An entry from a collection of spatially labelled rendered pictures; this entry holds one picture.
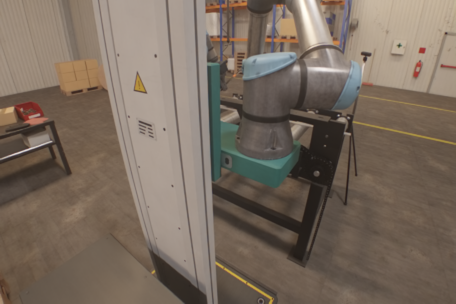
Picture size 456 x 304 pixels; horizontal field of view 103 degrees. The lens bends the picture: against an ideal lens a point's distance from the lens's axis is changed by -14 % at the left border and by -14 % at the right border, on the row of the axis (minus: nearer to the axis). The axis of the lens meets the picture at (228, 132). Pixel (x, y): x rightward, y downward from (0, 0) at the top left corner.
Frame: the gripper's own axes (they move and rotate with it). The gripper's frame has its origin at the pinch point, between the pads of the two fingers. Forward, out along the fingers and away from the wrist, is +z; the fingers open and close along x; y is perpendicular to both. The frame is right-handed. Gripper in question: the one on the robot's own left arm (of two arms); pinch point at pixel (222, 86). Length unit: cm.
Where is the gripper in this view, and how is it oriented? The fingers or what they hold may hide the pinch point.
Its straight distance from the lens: 113.3
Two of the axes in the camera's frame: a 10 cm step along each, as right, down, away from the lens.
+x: -7.3, -1.6, 6.7
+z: 3.6, 7.4, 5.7
